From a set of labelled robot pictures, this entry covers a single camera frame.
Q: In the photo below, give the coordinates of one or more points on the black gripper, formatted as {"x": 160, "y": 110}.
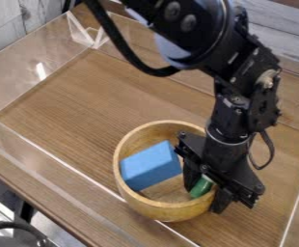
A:
{"x": 222, "y": 161}

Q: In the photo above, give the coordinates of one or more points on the blue foam block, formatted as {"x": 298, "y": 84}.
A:
{"x": 150, "y": 166}

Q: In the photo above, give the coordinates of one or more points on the clear acrylic tray wall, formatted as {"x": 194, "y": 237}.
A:
{"x": 62, "y": 129}

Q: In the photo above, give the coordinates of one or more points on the brown wooden bowl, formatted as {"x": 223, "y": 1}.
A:
{"x": 164, "y": 201}

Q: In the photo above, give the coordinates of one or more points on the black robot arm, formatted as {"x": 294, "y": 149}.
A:
{"x": 202, "y": 34}

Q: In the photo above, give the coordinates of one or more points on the green Expo marker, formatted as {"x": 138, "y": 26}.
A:
{"x": 202, "y": 187}

